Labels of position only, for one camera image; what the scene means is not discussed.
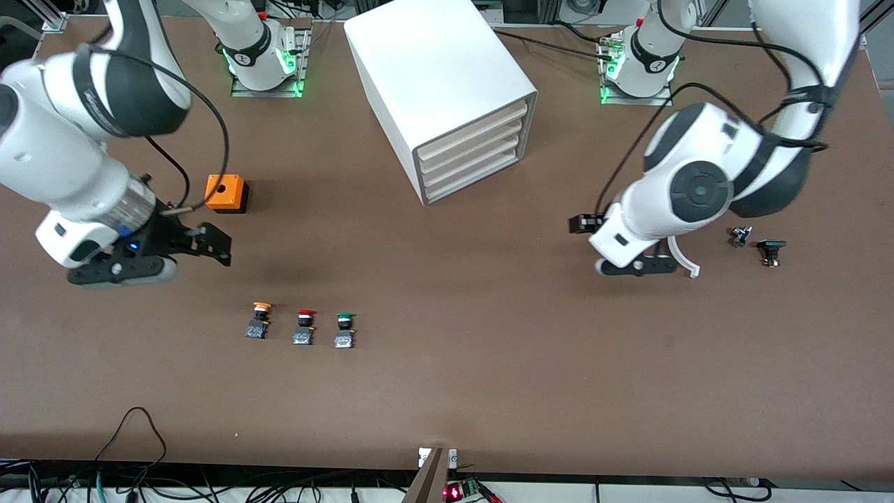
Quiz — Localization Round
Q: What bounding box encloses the orange box with hole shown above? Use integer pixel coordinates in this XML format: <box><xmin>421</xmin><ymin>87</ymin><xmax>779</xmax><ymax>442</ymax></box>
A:
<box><xmin>204</xmin><ymin>174</ymin><xmax>250</xmax><ymax>214</ymax></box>

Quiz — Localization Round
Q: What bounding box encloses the white curved plastic arc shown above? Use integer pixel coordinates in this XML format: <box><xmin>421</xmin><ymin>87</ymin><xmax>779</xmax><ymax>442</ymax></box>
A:
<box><xmin>666</xmin><ymin>235</ymin><xmax>702</xmax><ymax>279</ymax></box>

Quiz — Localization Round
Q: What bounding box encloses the circuit board with red LED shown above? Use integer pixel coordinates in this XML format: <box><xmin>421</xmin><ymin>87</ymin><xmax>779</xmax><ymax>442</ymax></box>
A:
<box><xmin>443</xmin><ymin>478</ymin><xmax>504</xmax><ymax>503</ymax></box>

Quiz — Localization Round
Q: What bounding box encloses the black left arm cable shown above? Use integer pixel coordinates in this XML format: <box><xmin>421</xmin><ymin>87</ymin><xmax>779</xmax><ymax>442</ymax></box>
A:
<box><xmin>594</xmin><ymin>0</ymin><xmax>833</xmax><ymax>219</ymax></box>

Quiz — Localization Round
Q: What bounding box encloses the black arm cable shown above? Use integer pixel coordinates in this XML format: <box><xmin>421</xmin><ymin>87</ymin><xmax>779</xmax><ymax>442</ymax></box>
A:
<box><xmin>594</xmin><ymin>0</ymin><xmax>833</xmax><ymax>219</ymax></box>
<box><xmin>87</xmin><ymin>43</ymin><xmax>232</xmax><ymax>212</ymax></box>

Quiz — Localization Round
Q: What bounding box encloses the yellow push button switch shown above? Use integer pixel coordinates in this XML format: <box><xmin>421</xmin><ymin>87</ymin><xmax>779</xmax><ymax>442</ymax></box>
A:
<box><xmin>246</xmin><ymin>302</ymin><xmax>274</xmax><ymax>340</ymax></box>

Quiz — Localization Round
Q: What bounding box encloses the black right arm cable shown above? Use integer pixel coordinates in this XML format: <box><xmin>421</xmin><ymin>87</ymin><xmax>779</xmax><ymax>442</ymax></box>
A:
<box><xmin>87</xmin><ymin>43</ymin><xmax>232</xmax><ymax>212</ymax></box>

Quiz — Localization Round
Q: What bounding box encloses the red push button switch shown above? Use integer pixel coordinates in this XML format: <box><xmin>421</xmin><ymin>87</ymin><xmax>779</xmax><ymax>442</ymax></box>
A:
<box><xmin>292</xmin><ymin>309</ymin><xmax>318</xmax><ymax>347</ymax></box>

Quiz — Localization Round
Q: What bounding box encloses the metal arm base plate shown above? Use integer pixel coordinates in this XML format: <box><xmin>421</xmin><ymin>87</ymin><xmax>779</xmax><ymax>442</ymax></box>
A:
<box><xmin>230</xmin><ymin>28</ymin><xmax>311</xmax><ymax>99</ymax></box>
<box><xmin>599</xmin><ymin>31</ymin><xmax>675</xmax><ymax>108</ymax></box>

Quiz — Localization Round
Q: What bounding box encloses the black switch component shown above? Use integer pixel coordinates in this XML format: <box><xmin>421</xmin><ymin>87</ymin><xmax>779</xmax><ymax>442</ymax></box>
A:
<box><xmin>756</xmin><ymin>239</ymin><xmax>788</xmax><ymax>268</ymax></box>

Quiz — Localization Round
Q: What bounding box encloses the long black table cable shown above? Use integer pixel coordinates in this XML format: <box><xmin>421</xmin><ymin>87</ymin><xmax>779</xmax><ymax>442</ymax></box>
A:
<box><xmin>491</xmin><ymin>27</ymin><xmax>618</xmax><ymax>64</ymax></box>

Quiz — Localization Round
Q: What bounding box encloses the thin black looped cable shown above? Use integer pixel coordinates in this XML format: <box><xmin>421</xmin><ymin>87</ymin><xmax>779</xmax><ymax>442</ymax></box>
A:
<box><xmin>93</xmin><ymin>407</ymin><xmax>169</xmax><ymax>484</ymax></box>

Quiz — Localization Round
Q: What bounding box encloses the tangled black cable bundle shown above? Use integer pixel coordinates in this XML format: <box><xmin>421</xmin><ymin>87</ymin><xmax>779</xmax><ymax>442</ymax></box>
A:
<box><xmin>0</xmin><ymin>458</ymin><xmax>420</xmax><ymax>503</ymax></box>

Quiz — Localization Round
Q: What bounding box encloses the grey aluminium camera post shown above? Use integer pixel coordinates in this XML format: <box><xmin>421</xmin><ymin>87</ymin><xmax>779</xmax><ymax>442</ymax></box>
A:
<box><xmin>401</xmin><ymin>447</ymin><xmax>450</xmax><ymax>503</ymax></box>

